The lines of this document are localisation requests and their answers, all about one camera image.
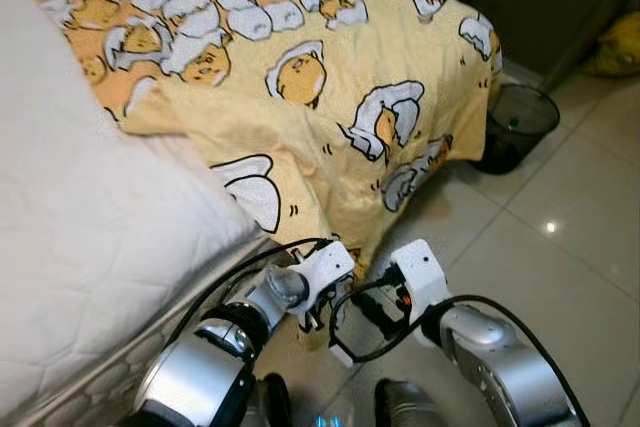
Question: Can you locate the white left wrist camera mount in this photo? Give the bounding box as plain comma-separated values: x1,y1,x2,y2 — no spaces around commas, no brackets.
290,240,357,315

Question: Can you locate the dark right robot foot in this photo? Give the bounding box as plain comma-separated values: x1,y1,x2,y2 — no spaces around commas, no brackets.
373,379,443,427

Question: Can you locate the dark robot foot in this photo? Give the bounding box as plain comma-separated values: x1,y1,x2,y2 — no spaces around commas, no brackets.
240,375,293,427
373,379,443,427

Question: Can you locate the yellow plush toy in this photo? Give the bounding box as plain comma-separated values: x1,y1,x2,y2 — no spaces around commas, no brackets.
583,12,640,78

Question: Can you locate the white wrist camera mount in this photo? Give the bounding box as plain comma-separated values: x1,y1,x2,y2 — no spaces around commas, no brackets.
390,240,454,324
290,240,357,315

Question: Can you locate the yellow egg print duvet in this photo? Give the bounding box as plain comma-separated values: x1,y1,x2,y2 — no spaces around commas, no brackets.
0,0,503,276

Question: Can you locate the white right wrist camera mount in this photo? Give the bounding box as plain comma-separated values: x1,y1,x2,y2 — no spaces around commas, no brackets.
390,240,454,324

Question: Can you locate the black looped right gripper cable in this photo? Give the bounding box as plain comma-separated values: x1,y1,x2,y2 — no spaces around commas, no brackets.
328,277,426,366

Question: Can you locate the black mesh waste bin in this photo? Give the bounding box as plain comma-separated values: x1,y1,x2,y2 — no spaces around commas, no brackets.
470,82,562,176

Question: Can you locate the white quilted mattress pad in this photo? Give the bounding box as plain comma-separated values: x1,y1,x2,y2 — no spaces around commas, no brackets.
0,0,266,420

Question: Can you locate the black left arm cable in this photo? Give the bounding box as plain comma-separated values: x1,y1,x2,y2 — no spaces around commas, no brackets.
165,235,333,348

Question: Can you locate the dark left robot foot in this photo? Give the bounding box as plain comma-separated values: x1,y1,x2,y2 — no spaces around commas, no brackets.
240,375,293,427

